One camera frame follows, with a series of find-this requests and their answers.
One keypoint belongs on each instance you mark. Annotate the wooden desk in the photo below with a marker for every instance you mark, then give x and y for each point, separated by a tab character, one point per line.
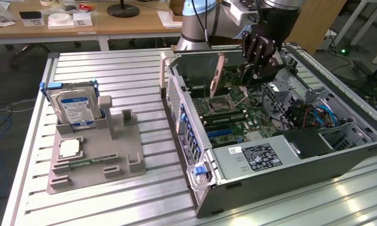
19	33

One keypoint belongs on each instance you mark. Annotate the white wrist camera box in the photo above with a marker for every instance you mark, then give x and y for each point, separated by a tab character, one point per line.
242	14

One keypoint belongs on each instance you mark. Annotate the CPU socket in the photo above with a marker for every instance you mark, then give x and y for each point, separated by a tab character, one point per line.
220	104

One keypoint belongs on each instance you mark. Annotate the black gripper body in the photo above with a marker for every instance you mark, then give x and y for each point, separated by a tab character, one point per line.
276	26

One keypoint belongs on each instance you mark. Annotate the white labelled box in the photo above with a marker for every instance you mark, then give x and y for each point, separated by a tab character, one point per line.
83	21

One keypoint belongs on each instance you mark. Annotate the black equipment stand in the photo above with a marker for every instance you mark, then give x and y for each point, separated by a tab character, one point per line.
374	77

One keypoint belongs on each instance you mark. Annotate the white paper label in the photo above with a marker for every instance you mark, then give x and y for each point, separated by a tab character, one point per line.
3	24

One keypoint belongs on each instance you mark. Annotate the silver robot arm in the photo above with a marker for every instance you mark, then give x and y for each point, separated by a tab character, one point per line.
194	28

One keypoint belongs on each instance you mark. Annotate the silver CPU chip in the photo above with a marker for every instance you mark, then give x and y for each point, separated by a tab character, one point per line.
70	149

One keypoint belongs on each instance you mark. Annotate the grey parts rack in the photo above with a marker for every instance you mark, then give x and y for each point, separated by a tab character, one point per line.
114	150

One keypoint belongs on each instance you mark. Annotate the grey power supply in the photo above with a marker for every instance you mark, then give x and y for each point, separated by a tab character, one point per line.
260	160

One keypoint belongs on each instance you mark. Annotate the grey case corner bracket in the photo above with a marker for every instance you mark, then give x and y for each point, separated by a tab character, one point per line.
164	70

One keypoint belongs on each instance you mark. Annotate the black RAM slot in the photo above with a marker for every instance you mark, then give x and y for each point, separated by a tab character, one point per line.
222	117
224	121
199	91
198	87

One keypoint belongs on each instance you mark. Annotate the green graphics card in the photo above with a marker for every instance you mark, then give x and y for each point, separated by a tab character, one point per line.
232	70

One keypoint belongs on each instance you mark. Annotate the hard disk with blue rails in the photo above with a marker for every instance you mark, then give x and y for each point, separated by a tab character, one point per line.
75	108

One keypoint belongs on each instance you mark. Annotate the white tape roll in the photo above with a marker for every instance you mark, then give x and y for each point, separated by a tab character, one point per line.
47	2

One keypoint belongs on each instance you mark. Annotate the metal socket cover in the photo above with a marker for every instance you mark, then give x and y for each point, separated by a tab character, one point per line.
244	94

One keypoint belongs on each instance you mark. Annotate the white desk frame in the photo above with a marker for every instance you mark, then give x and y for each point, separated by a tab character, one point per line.
348	21

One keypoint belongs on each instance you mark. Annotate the flat white box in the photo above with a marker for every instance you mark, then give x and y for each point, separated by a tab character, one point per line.
62	26

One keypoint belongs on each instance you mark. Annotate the open grey PC case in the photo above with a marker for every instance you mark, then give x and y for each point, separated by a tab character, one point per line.
270	188

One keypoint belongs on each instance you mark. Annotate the wooden cabinet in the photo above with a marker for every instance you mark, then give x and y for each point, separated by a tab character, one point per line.
318	23

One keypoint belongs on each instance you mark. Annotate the silver chipset heatsink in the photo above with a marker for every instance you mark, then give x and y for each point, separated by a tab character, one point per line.
258	135

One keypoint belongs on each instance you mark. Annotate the white round dish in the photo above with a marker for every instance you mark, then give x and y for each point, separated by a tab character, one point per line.
59	17

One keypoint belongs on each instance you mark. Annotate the green RAM stick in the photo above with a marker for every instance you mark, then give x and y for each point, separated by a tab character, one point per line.
88	161

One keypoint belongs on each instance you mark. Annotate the red small packet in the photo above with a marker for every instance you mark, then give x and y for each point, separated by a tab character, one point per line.
86	8

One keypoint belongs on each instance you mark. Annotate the white paper stack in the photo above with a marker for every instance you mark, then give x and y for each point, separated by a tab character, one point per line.
170	22

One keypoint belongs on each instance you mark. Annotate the device with green light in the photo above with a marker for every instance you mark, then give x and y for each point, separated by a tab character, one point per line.
343	50

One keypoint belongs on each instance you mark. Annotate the blue expansion slot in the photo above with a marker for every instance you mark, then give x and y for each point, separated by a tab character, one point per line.
220	134

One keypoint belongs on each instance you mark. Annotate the black and white box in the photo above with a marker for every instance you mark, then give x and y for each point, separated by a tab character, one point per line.
31	16

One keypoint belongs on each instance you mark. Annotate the brown cardboard box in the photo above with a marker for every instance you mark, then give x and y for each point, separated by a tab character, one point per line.
176	7

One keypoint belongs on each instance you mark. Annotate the blue case latch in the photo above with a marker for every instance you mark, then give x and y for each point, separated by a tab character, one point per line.
199	171

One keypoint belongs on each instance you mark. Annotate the clear plastic bag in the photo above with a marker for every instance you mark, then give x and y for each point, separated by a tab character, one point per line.
0	11

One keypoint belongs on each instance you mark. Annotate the black expansion slot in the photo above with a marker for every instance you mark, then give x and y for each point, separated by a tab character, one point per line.
216	128

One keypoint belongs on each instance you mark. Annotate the green motherboard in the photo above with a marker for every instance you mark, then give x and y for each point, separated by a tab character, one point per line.
255	122

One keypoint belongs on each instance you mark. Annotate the metal disk bay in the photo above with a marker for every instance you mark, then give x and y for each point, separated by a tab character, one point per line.
278	91

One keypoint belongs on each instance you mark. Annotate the black round lamp base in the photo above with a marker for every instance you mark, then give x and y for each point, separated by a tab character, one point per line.
124	11

